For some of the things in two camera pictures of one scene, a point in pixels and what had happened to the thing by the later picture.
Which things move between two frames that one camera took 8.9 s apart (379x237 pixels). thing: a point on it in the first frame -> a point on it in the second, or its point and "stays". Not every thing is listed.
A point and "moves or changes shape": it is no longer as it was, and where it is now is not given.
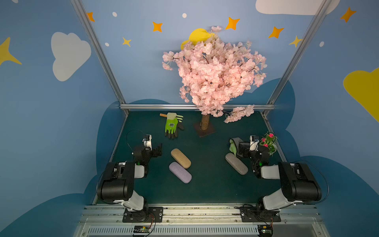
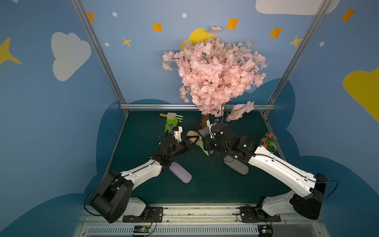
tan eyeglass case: (180, 158) -> (193, 133)
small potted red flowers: (269, 140) stays
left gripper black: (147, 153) -> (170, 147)
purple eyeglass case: (185, 176) stays
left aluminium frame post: (81, 11) stays
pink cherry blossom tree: (214, 74) stays
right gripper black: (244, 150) -> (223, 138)
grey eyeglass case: (236, 163) stays
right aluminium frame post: (298, 55) stays
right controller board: (265, 230) stays
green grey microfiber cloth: (234, 142) moves or changes shape
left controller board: (141, 229) stays
